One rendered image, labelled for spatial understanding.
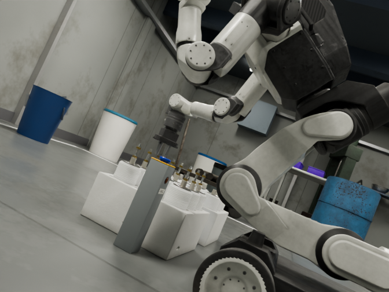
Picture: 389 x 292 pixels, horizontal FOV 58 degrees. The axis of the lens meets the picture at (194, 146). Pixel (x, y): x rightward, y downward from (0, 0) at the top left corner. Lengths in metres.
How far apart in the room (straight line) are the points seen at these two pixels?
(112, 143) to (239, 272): 4.15
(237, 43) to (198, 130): 7.82
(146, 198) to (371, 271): 0.69
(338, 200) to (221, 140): 4.89
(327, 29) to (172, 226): 0.83
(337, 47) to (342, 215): 3.12
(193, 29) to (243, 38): 0.14
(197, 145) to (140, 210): 7.57
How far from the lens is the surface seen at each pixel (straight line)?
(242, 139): 8.53
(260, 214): 1.09
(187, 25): 1.01
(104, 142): 4.94
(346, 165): 7.52
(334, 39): 1.20
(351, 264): 1.09
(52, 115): 3.53
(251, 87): 1.47
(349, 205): 4.17
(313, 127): 1.11
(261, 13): 1.05
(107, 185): 1.39
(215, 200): 1.85
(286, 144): 1.13
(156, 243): 1.31
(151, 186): 1.18
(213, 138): 8.65
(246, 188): 1.08
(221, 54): 0.96
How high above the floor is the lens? 0.33
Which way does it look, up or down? 4 degrees up
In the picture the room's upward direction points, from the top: 24 degrees clockwise
